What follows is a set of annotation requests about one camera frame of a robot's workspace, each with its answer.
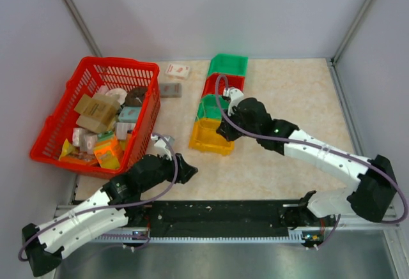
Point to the white red snack packet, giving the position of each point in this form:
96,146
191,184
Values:
177,71

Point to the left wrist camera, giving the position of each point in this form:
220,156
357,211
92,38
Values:
162,145

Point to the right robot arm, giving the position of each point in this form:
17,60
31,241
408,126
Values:
369,184

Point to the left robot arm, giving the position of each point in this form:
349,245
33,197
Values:
116,204

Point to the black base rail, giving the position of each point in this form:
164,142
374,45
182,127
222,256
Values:
221,218

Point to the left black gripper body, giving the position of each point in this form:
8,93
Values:
177,156

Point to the teal snack box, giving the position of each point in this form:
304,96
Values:
129,114

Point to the yellow snack bag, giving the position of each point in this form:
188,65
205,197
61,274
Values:
67,149

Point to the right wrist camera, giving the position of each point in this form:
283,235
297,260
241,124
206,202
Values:
234,96

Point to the near green plastic bin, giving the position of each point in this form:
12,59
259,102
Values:
208,108

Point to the brown cardboard box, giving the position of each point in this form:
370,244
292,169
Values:
96,113

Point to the yellow plastic bin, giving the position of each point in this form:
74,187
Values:
204,138

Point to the grey snack packet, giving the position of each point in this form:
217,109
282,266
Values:
170,90

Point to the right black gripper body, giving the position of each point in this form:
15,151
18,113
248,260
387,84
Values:
232,132

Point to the chocolate donut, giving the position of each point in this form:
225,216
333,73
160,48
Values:
136,96

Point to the orange juice carton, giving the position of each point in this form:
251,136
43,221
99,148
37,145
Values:
109,153

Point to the far green plastic bin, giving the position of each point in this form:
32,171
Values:
228,64

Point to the green plastic bin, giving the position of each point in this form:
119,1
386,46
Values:
228,64
208,108

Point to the red plastic bin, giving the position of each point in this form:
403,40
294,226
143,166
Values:
233,81

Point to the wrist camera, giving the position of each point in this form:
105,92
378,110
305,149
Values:
162,145
234,96

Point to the red plastic basket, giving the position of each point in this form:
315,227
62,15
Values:
90,74

